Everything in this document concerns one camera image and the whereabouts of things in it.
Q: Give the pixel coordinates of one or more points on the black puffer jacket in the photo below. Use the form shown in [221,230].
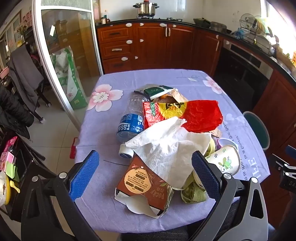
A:
[11,111]

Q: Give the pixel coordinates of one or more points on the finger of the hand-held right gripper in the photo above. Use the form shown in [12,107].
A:
[291,151]
[281,164]

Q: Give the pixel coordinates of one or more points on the brown snack box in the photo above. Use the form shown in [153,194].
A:
[141,183]

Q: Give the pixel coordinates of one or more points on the green white snack wrapper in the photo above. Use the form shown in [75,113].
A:
[155,91]

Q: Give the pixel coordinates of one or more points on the small bottle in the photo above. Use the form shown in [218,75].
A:
[105,17]

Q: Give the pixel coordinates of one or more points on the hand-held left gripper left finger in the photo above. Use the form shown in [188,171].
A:
[84,176]

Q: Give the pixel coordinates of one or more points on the coloured sticky notes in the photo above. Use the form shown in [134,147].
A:
[11,169]

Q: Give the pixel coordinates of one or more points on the white tissue paper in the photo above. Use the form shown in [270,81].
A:
[166,148]

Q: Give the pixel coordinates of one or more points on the brown paper sleeve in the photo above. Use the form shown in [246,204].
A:
[177,95]

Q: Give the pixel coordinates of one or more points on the chair with grey jacket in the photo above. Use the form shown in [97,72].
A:
[23,69]

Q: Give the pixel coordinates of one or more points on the red plastic bag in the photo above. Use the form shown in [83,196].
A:
[203,115]

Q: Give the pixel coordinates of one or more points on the red object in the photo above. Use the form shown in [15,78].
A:
[73,148]

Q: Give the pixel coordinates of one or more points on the clear plastic bottle blue label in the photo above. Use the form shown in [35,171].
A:
[131,115]

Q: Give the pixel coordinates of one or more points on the brown fruit rind half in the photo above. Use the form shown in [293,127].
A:
[165,99]

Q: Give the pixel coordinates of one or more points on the purple floral tablecloth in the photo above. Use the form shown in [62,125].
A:
[111,129]

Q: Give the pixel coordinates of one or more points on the pink box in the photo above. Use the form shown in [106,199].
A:
[9,148]

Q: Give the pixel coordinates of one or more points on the steel cooking pot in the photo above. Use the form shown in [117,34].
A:
[145,8]

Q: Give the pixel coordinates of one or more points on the white paper cup green print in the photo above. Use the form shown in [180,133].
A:
[225,160]

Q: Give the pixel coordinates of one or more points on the red foil snack wrapper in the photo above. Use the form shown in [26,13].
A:
[150,115]

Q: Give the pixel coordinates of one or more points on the glass sliding door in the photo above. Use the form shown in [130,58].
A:
[67,34]

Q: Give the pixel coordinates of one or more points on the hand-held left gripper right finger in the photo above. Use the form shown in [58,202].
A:
[205,176]

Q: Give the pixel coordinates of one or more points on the white cabinet child locks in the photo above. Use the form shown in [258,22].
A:
[129,42]

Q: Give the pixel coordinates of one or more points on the yellow plastic container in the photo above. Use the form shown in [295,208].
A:
[9,192]

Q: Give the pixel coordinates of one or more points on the wooden kitchen cabinets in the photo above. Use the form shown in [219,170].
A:
[180,46]

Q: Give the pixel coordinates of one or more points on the teal plastic bin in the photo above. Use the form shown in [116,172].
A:
[256,132]

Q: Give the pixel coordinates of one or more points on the green white sack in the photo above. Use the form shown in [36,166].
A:
[69,81]

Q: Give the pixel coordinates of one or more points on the built-in black oven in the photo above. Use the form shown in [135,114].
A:
[240,69]

